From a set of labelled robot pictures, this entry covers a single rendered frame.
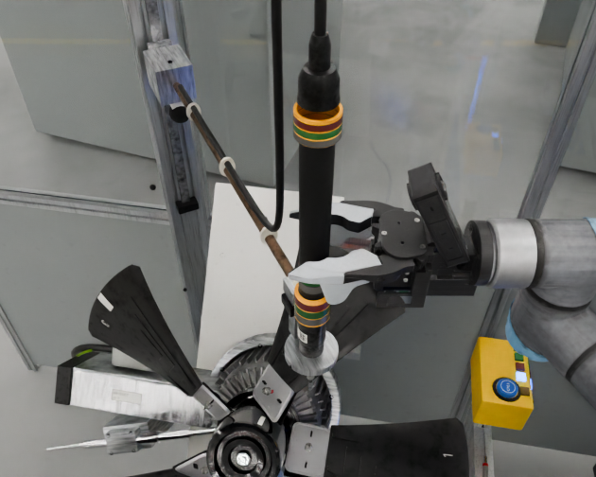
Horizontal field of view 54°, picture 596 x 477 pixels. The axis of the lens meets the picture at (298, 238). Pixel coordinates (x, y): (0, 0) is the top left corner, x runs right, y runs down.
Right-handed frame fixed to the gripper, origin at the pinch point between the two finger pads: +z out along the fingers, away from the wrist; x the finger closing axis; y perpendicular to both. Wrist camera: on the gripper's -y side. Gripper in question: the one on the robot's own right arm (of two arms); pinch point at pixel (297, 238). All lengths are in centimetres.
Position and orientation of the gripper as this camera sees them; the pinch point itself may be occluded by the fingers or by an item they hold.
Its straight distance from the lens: 61.5
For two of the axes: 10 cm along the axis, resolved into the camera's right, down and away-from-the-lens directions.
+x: 0.0, -7.0, 7.2
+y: 0.0, 7.2, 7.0
